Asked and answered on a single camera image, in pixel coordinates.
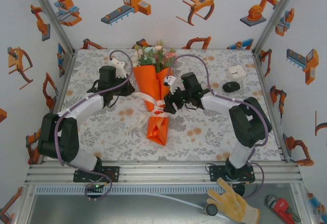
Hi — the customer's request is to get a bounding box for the floral patterned tablecloth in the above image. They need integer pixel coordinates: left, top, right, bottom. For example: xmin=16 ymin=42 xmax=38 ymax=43
xmin=47 ymin=48 xmax=286 ymax=162

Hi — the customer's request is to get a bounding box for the red pipe wrench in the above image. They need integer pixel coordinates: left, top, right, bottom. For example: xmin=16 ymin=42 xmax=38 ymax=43
xmin=267 ymin=194 xmax=302 ymax=223

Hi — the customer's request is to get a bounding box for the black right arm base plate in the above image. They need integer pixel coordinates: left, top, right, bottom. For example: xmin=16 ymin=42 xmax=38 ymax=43
xmin=209 ymin=164 xmax=256 ymax=184

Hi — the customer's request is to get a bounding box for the small circuit board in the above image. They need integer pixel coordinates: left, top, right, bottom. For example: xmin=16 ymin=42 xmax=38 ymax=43
xmin=85 ymin=183 xmax=105 ymax=202

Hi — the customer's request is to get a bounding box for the aluminium side rail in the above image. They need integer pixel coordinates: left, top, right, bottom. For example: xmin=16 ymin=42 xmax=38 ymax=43
xmin=251 ymin=50 xmax=291 ymax=163
xmin=38 ymin=50 xmax=77 ymax=164

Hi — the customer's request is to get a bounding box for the yellow work glove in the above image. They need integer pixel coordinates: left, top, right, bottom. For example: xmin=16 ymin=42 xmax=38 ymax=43
xmin=206 ymin=178 xmax=261 ymax=223

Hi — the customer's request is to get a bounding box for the white square clock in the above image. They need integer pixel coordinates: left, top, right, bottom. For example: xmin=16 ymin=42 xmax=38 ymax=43
xmin=227 ymin=65 xmax=247 ymax=79

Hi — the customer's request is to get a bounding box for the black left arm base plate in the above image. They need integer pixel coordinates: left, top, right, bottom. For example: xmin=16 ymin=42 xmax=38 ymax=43
xmin=73 ymin=166 xmax=121 ymax=183

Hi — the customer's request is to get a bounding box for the aluminium frame post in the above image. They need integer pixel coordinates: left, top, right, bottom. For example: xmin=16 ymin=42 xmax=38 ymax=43
xmin=25 ymin=0 xmax=76 ymax=54
xmin=252 ymin=0 xmax=303 ymax=54

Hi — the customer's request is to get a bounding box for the white plastic tube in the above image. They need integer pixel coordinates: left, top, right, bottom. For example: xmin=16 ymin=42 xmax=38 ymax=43
xmin=139 ymin=193 xmax=232 ymax=221

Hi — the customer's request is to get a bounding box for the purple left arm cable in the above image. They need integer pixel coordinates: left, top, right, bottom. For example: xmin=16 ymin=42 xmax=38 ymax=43
xmin=54 ymin=50 xmax=133 ymax=202

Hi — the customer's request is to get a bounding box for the cream printed ribbon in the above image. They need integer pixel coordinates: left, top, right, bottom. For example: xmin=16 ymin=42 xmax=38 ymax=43
xmin=127 ymin=91 xmax=171 ymax=135

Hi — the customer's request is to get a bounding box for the artificial flower bouquet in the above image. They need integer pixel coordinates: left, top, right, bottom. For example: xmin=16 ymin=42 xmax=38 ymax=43
xmin=133 ymin=39 xmax=177 ymax=73

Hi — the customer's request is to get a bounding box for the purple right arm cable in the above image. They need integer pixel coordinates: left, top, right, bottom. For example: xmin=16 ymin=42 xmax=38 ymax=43
xmin=167 ymin=54 xmax=272 ymax=200

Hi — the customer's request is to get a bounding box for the aluminium table edge rail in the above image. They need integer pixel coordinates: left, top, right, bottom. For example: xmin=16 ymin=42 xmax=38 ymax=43
xmin=24 ymin=160 xmax=303 ymax=185

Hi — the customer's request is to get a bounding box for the orange wrapping paper sheet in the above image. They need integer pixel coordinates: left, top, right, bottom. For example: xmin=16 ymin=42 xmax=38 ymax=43
xmin=132 ymin=65 xmax=174 ymax=146

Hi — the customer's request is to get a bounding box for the grey slotted cable duct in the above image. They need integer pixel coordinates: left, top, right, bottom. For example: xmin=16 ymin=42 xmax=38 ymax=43
xmin=34 ymin=185 xmax=292 ymax=195

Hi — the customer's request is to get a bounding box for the black oval mouse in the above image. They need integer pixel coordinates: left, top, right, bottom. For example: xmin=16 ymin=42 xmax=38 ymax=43
xmin=222 ymin=81 xmax=241 ymax=92

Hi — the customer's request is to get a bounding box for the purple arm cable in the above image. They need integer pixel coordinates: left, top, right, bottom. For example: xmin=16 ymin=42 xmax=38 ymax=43
xmin=54 ymin=50 xmax=133 ymax=202
xmin=167 ymin=54 xmax=272 ymax=200

